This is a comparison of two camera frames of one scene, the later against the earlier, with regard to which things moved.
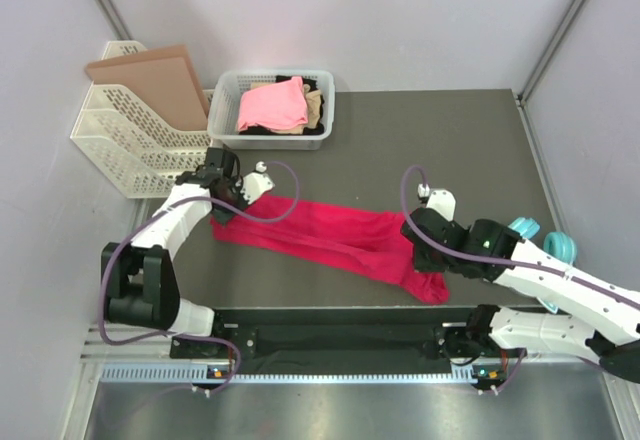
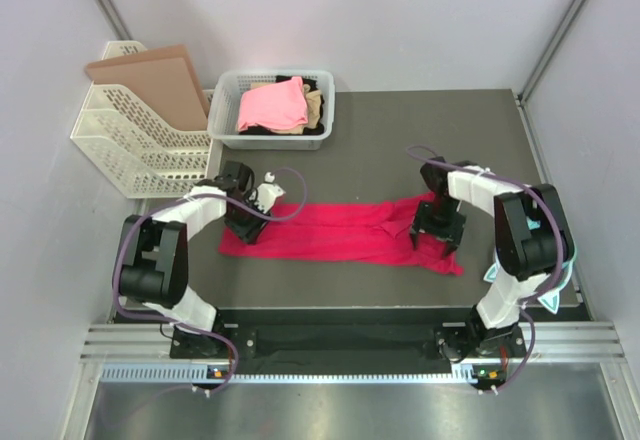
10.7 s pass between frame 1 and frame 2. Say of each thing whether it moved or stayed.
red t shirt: moved
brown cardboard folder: stayed
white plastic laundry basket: stayed
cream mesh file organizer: stayed
